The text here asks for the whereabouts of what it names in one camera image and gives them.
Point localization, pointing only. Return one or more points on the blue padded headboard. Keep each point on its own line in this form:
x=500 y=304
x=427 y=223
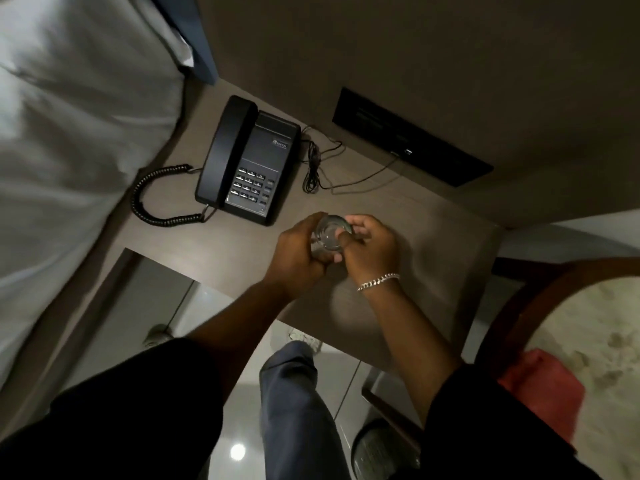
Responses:
x=192 y=34

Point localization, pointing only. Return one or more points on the person's shoe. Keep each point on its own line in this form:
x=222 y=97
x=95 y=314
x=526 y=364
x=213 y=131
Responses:
x=158 y=335

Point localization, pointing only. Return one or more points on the person's right forearm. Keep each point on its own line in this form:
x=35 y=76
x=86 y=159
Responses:
x=407 y=339

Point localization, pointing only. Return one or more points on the red cloth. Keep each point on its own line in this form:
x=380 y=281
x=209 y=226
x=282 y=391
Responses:
x=545 y=392

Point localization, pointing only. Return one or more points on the person's left forearm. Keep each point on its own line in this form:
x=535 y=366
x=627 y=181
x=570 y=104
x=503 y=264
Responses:
x=235 y=319

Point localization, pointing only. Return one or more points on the person's left hand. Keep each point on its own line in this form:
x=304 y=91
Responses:
x=292 y=254

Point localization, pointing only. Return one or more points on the white bed duvet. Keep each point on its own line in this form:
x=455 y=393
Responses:
x=70 y=164

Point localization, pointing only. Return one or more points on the person's right thumb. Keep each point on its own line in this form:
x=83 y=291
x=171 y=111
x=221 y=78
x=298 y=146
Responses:
x=361 y=220

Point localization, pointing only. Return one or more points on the black waste bin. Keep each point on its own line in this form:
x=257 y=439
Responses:
x=382 y=452

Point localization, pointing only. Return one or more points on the person's right hand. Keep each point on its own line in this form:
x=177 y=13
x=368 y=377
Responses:
x=372 y=249

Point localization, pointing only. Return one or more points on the round wooden chair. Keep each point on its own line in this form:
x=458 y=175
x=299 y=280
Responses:
x=560 y=314

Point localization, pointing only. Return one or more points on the person's left thumb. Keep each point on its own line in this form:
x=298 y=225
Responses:
x=314 y=220

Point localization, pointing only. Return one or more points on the black telephone handset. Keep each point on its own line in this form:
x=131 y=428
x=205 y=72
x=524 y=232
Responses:
x=225 y=149

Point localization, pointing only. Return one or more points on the person's grey trouser leg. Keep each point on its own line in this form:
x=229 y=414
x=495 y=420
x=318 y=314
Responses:
x=300 y=414

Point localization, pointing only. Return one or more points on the clear drinking glass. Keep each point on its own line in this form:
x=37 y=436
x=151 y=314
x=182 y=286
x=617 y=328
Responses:
x=330 y=233

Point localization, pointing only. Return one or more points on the black wall socket panel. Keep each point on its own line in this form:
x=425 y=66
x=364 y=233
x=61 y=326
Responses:
x=407 y=139

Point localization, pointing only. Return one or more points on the black desk telephone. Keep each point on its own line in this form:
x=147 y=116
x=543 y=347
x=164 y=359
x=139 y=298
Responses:
x=252 y=162

